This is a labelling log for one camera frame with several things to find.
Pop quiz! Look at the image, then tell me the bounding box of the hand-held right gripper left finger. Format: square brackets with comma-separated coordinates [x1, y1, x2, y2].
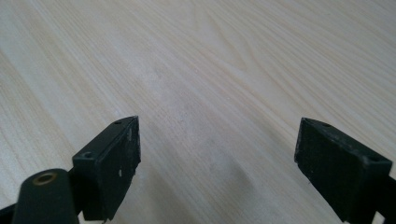
[72, 115, 142, 223]

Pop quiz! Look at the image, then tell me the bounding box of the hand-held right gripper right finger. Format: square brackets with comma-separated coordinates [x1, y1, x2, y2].
[293, 117, 393, 224]

